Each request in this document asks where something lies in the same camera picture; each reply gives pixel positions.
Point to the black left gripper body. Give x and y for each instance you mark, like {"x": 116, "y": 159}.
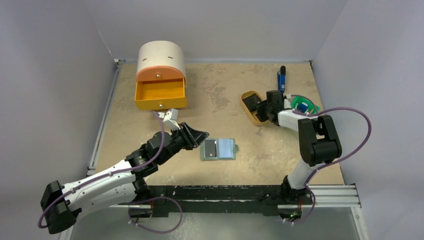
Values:
{"x": 178, "y": 142}

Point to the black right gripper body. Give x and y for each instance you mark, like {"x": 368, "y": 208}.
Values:
{"x": 262, "y": 108}

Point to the green card holder wallet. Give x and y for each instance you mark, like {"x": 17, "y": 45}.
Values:
{"x": 226, "y": 150}

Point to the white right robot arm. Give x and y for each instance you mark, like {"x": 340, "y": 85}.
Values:
{"x": 318, "y": 140}

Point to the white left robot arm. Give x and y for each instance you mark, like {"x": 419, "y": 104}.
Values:
{"x": 62, "y": 203}

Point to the black card stack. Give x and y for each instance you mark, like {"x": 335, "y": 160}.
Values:
{"x": 251, "y": 101}

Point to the green bin with pens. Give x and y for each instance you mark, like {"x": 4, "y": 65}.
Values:
{"x": 304, "y": 105}

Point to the blue stapler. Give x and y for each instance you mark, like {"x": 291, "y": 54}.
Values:
{"x": 281, "y": 79}

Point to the orange oval tray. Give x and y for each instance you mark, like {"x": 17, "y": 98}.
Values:
{"x": 252, "y": 117}

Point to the yellow open drawer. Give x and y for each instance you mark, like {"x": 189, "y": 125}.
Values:
{"x": 161, "y": 94}

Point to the white orange drawer cabinet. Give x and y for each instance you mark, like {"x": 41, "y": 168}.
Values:
{"x": 160, "y": 60}

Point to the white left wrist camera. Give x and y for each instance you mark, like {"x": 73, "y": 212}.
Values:
{"x": 169, "y": 118}

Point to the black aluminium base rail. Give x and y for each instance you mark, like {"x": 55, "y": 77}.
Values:
{"x": 161, "y": 200}

